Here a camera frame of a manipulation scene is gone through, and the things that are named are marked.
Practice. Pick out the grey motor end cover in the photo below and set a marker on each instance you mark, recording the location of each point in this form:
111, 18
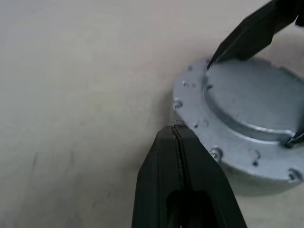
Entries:
249, 99

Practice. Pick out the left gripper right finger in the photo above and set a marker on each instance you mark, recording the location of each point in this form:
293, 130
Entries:
204, 178

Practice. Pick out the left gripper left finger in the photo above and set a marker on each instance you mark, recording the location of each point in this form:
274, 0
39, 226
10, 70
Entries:
154, 178

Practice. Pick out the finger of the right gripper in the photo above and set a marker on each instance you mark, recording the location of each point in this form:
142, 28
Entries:
295, 141
249, 35

